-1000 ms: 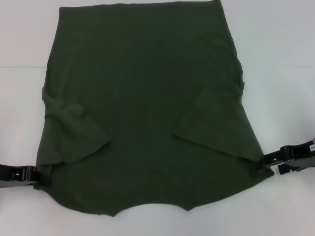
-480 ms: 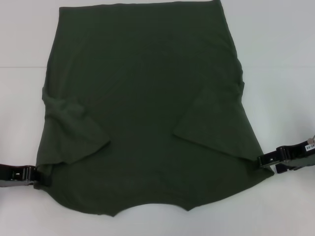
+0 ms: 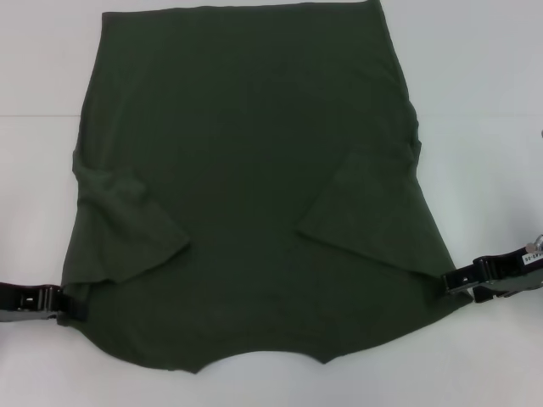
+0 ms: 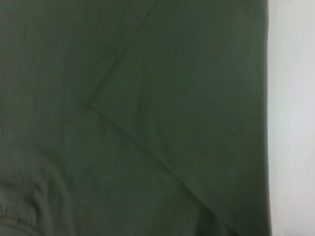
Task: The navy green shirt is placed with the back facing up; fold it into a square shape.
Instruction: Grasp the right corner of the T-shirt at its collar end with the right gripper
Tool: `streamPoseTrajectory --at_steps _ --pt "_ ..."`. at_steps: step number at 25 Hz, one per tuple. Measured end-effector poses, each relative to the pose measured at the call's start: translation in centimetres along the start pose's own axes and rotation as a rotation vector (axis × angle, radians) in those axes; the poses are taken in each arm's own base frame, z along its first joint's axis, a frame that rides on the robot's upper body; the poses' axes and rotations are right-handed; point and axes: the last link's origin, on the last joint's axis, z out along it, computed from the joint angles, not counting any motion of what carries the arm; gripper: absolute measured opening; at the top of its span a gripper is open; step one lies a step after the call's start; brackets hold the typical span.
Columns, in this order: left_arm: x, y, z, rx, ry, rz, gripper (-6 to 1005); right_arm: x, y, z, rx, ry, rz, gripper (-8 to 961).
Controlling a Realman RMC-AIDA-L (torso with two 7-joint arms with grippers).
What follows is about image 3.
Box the dark green t-shirt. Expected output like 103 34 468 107
57 0 474 375

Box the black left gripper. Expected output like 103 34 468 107
0 270 88 326

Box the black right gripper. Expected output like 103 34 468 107
440 249 543 305

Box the silver right arm cable connector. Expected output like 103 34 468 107
523 232 543 255

